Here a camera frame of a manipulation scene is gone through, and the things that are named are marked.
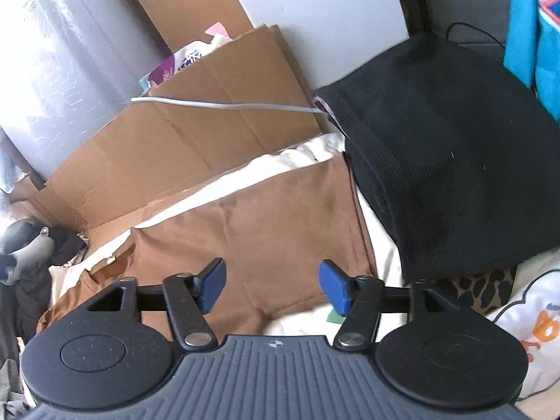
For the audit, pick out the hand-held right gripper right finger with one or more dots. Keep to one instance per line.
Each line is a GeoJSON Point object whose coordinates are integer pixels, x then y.
{"type": "Point", "coordinates": [334, 286]}

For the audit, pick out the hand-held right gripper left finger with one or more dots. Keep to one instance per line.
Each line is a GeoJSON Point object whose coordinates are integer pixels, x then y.
{"type": "Point", "coordinates": [212, 284]}

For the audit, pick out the brown printed t-shirt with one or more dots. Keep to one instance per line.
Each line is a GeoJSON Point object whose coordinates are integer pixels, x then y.
{"type": "Point", "coordinates": [262, 227]}

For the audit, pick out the pile of black clothes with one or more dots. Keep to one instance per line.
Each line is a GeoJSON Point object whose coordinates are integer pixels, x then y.
{"type": "Point", "coordinates": [65, 245]}

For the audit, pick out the flattened cardboard box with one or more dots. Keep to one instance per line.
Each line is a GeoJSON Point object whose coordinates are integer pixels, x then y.
{"type": "Point", "coordinates": [175, 148]}

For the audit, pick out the leopard print cloth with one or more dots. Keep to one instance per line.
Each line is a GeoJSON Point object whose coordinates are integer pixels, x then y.
{"type": "Point", "coordinates": [481, 288]}

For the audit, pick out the folded black garment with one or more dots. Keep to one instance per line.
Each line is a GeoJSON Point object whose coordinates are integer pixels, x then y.
{"type": "Point", "coordinates": [437, 162]}

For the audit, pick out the cream bear-print bed sheet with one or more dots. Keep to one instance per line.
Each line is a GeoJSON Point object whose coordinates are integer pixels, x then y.
{"type": "Point", "coordinates": [520, 297]}

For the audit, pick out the purple and white packet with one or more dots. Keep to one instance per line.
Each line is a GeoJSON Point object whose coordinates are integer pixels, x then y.
{"type": "Point", "coordinates": [175, 63]}

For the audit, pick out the pink refill pouch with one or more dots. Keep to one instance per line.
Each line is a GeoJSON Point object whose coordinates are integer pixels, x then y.
{"type": "Point", "coordinates": [218, 33]}

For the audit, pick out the upright brown cardboard board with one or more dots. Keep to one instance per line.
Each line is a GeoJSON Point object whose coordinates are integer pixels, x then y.
{"type": "Point", "coordinates": [192, 4]}

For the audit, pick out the grey fabric bag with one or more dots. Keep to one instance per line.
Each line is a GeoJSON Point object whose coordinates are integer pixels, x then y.
{"type": "Point", "coordinates": [472, 8]}

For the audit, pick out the teal printed bag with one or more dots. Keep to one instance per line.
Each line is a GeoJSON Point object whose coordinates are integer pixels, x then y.
{"type": "Point", "coordinates": [525, 30]}

